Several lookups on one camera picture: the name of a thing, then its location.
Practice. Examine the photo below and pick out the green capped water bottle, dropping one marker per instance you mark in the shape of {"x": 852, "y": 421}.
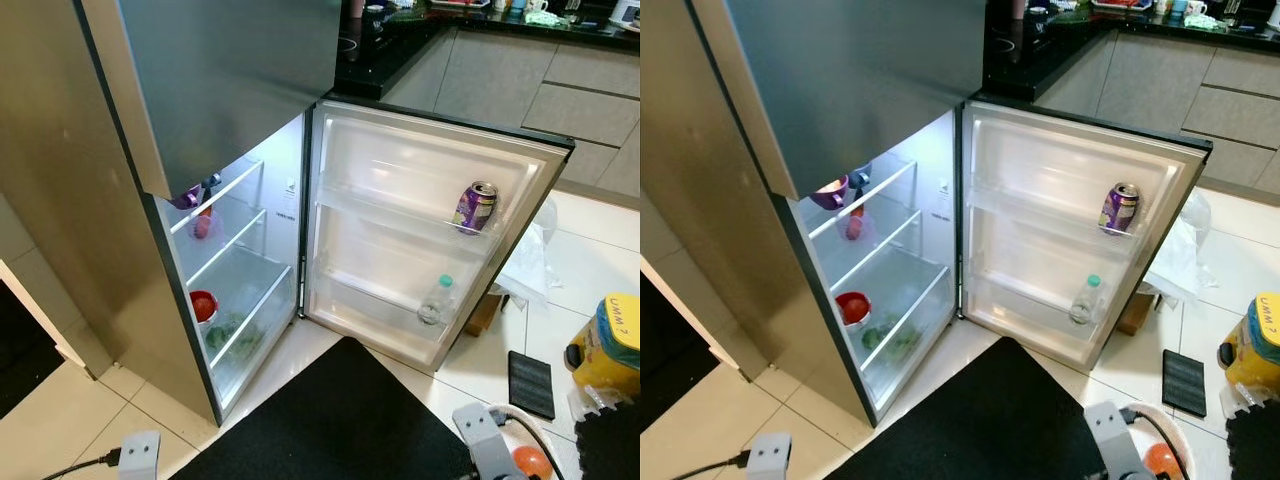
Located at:
{"x": 437, "y": 305}
{"x": 1085, "y": 305}

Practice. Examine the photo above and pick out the orange red tomato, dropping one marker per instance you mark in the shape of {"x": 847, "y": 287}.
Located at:
{"x": 532, "y": 465}
{"x": 1163, "y": 462}

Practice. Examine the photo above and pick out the large brown cardboard box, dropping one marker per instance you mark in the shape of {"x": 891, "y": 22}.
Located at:
{"x": 485, "y": 318}
{"x": 1137, "y": 315}

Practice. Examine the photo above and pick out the black gym floor mat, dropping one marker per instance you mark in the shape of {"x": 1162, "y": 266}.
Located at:
{"x": 655, "y": 340}
{"x": 20, "y": 350}

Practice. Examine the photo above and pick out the small black ribbed mat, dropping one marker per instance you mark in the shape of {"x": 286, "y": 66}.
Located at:
{"x": 1185, "y": 385}
{"x": 532, "y": 385}

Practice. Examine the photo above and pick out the clear plastic wrap heap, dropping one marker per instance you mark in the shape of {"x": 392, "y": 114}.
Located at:
{"x": 525, "y": 270}
{"x": 1175, "y": 265}

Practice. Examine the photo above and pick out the steel fridge cabinet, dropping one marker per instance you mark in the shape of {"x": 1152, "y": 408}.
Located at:
{"x": 70, "y": 200}
{"x": 720, "y": 200}

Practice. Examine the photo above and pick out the blue cup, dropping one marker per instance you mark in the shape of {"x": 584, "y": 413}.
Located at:
{"x": 860, "y": 178}
{"x": 212, "y": 181}

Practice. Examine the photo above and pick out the black rug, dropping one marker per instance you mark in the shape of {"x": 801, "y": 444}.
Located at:
{"x": 980, "y": 420}
{"x": 330, "y": 420}

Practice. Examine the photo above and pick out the green leafy vegetables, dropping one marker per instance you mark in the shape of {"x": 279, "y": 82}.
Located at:
{"x": 885, "y": 340}
{"x": 225, "y": 335}

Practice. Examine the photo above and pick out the black foam floor tile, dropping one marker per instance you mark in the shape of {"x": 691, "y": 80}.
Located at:
{"x": 610, "y": 450}
{"x": 1255, "y": 450}

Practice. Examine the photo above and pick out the steel fridge main door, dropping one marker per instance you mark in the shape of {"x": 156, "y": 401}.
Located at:
{"x": 1040, "y": 260}
{"x": 390, "y": 260}

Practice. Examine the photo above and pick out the red fruit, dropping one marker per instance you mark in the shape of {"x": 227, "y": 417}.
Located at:
{"x": 203, "y": 225}
{"x": 852, "y": 226}

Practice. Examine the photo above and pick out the red bowl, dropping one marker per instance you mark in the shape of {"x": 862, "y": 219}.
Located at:
{"x": 203, "y": 305}
{"x": 853, "y": 308}

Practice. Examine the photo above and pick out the purple drink can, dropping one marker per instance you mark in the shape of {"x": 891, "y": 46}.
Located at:
{"x": 1119, "y": 208}
{"x": 475, "y": 208}

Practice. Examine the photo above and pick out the grey kitchen cabinets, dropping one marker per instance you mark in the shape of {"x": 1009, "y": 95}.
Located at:
{"x": 500, "y": 80}
{"x": 1150, "y": 80}

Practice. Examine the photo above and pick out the black kitchen counter top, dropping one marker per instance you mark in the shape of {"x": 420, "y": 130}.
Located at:
{"x": 380, "y": 70}
{"x": 1030, "y": 70}

